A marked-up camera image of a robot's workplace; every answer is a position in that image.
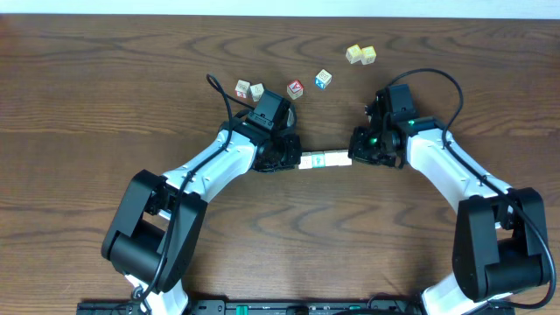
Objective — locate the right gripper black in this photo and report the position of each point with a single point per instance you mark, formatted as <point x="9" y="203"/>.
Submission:
<point x="356" y="150"/>

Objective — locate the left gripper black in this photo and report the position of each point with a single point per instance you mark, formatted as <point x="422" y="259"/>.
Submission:
<point x="293" y="151"/>

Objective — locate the yellow block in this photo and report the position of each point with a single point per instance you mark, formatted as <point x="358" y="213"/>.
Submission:
<point x="353" y="54"/>
<point x="318" y="159"/>
<point x="368" y="55"/>

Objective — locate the green sided white block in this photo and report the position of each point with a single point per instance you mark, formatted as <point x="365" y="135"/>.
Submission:
<point x="344" y="159"/>

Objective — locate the white block with figure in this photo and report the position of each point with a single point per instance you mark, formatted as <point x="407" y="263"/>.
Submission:
<point x="331" y="158"/>

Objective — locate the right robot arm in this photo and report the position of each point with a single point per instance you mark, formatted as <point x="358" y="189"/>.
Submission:
<point x="500" y="242"/>

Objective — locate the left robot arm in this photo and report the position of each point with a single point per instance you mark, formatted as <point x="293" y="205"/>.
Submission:
<point x="152" y="238"/>

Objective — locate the red letter A block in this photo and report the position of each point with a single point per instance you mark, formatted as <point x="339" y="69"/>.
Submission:
<point x="295" y="89"/>

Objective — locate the white block blue side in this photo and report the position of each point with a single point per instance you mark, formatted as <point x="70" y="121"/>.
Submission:
<point x="256" y="91"/>

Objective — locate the white block red number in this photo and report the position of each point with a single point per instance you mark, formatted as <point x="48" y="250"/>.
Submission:
<point x="242" y="89"/>

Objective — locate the blue sided picture block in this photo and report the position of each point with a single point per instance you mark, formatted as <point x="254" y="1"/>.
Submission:
<point x="323" y="79"/>

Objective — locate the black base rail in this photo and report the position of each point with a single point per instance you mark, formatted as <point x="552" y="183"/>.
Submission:
<point x="221" y="307"/>

